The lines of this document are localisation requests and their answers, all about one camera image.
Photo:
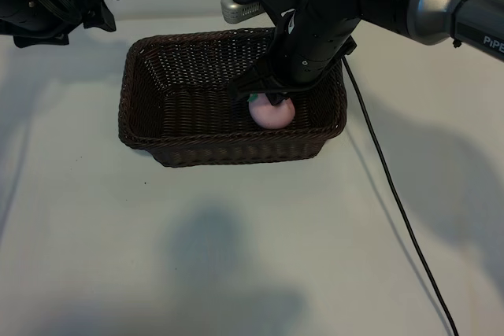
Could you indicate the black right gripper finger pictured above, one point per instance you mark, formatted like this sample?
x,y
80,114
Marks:
x,y
277,99

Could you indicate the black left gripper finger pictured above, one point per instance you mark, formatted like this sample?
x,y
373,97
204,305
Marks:
x,y
98,17
41,40

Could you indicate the pink peach with green leaf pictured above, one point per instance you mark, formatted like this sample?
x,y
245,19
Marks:
x,y
271,117

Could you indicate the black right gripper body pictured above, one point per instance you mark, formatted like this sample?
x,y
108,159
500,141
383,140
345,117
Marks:
x,y
311,49

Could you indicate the dark brown wicker basket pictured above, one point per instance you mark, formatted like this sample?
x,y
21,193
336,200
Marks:
x,y
177,115

